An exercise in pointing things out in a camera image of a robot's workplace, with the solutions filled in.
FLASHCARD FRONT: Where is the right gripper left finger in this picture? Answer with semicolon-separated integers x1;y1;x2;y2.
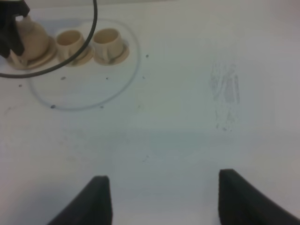
49;176;113;225

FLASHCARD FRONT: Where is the black braided camera cable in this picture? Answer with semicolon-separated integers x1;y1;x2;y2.
0;0;98;78

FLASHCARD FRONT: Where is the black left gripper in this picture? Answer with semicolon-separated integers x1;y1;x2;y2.
0;0;30;59

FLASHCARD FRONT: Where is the large beige teapot saucer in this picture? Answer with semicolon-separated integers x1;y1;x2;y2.
6;36;57;70

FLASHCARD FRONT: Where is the right teacup saucer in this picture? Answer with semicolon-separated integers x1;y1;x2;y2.
93;44;130;66

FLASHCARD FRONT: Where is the beige teacup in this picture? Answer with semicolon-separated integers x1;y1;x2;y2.
93;28;124;64
56;30;84;62

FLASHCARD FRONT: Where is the left beige teacup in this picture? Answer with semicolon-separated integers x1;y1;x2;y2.
56;30;84;62

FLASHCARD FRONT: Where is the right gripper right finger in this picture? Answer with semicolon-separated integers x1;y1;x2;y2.
218;169;300;225

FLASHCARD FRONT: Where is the beige ceramic teapot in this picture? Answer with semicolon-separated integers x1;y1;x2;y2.
10;15;49;68

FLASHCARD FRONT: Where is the right beige teacup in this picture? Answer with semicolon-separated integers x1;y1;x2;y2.
93;28;124;64

